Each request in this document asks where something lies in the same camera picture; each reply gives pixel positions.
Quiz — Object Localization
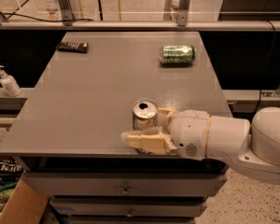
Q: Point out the white pump lotion bottle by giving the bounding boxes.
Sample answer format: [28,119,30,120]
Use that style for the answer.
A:
[0,64,21,97]

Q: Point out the drawer knob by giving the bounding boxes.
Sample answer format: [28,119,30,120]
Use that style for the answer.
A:
[121,187,131,196]
[126,210,134,218]

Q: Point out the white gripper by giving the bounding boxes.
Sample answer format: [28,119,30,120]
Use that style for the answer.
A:
[120,107,211,161]

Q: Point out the green soda can lying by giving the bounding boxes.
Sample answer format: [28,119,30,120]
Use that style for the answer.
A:
[160,45,196,64]

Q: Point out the dark rxbar chocolate bar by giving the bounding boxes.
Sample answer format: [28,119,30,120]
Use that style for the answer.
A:
[56,42,89,53]

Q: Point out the grey drawer cabinet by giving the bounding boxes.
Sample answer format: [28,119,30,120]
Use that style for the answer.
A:
[0,32,230,224]

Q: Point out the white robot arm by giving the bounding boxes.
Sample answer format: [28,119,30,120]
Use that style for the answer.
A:
[121,107,280,185]

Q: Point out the top drawer knob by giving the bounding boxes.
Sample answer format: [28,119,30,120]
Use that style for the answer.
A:
[121,187,131,196]

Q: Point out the brown cardboard box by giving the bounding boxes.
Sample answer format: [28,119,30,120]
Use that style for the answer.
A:
[0,180,49,224]

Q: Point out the lower drawer knob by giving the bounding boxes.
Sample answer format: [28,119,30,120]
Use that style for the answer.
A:
[126,210,134,218]

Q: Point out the black hanging cable right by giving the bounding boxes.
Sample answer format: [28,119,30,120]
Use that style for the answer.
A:
[254,20,277,114]

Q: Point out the black cable on rail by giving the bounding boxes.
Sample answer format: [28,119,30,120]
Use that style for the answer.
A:
[0,12,94,23]

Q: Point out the dark printed bag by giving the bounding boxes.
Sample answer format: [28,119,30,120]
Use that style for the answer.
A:
[0,159,23,186]

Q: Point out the silver blue redbull can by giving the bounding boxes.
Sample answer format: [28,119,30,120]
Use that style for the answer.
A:
[132,98,159,130]

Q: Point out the metal bracket on ledge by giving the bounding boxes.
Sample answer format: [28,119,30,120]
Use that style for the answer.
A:
[262,83,280,97]

